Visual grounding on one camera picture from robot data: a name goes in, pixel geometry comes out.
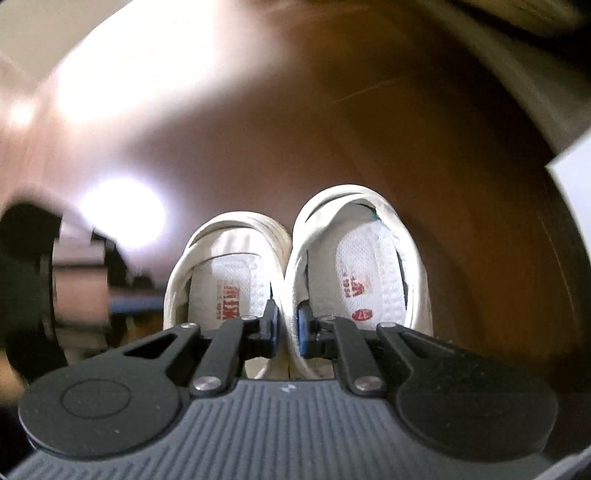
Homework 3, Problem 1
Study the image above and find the white sneaker with green trim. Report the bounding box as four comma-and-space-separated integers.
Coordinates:
283, 185, 435, 380
163, 211, 296, 380

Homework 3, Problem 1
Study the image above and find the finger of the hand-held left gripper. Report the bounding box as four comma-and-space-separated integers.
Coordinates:
92, 244, 165, 320

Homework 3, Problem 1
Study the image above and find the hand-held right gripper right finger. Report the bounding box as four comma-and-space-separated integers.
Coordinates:
295, 307, 445, 398

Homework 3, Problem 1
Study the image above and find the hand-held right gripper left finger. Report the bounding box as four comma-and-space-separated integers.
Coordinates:
122, 299, 281, 399

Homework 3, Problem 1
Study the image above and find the white shoe cabinet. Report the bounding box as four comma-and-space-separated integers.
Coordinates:
406, 0, 591, 222

